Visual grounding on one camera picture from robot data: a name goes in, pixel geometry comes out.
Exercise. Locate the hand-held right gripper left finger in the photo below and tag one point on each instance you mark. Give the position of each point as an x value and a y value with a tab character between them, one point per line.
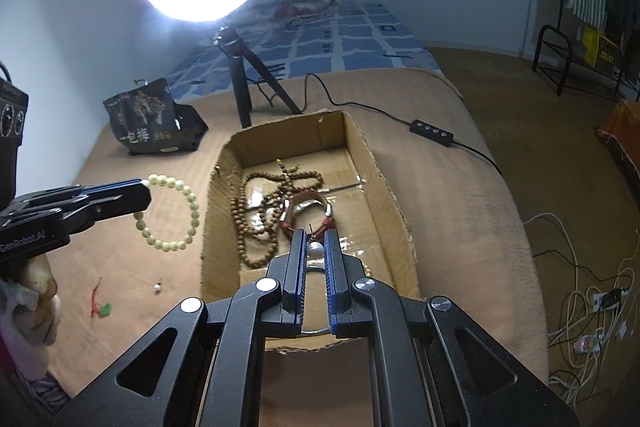
295	287

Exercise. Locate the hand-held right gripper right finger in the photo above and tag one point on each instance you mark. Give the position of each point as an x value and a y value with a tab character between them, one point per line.
331	287

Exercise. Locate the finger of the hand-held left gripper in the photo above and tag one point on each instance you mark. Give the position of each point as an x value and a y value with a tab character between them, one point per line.
90	189
115	204

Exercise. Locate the cardboard box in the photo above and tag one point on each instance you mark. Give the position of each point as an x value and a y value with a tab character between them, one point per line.
330	132

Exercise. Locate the person's left forearm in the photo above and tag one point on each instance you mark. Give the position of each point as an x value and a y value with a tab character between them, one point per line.
15	337

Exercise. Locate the person's left hand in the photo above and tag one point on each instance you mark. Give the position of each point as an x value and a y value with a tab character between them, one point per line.
45	302

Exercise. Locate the black snack bag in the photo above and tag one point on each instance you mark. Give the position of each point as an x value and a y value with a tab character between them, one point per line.
145	117

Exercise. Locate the black tripod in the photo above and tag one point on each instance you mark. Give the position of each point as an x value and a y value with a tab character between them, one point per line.
240	77

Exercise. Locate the grey striped cloth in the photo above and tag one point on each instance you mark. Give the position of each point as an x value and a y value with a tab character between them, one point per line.
40	392

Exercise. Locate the blue patterned bed sheet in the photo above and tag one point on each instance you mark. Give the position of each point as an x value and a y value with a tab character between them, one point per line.
360	42

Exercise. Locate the black clothes rack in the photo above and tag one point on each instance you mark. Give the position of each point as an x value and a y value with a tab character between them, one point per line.
541	42

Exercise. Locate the orange cloth covered box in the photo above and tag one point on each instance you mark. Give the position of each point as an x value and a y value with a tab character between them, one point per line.
625	127

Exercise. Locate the yellow box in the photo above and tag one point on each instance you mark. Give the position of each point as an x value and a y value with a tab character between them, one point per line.
600	44

